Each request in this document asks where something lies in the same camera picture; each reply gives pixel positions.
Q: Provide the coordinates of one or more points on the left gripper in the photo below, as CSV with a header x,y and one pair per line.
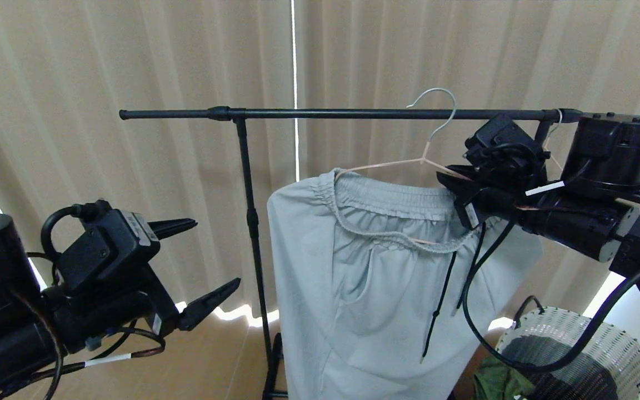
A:
x,y
114,316

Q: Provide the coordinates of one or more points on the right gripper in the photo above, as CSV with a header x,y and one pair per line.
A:
x,y
564,228

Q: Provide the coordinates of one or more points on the pink clothes hanger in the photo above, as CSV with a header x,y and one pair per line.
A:
x,y
386,164
548,140

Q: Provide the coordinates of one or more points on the green garment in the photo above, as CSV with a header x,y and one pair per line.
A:
x,y
498,380

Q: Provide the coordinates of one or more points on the pale grey shorts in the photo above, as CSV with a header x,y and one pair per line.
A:
x,y
364,289

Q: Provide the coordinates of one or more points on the white laundry basket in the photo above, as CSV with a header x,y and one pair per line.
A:
x,y
586,333

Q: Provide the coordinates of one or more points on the black clothes rack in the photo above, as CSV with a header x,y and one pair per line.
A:
x,y
325,114

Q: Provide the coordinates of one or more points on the beige curtain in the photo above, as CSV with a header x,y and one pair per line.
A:
x,y
131,55

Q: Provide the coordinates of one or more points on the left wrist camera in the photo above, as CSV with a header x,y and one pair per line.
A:
x,y
103,250

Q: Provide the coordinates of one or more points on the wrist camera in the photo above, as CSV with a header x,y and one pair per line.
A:
x,y
103,250
500,144

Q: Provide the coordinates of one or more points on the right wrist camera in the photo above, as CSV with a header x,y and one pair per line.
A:
x,y
500,144

